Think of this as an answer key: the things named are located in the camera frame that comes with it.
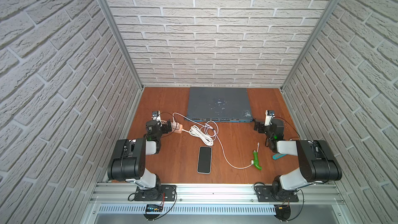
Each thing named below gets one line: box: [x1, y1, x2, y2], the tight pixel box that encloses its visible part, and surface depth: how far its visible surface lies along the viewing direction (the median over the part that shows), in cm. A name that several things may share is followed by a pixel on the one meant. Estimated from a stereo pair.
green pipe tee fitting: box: [252, 151, 263, 171], surface depth 84 cm
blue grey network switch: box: [185, 86, 254, 123], surface depth 105 cm
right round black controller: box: [274, 204, 291, 221], surface depth 72 cm
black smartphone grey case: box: [196, 145, 213, 175], surface depth 85 cm
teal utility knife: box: [272, 152, 288, 161], surface depth 87 cm
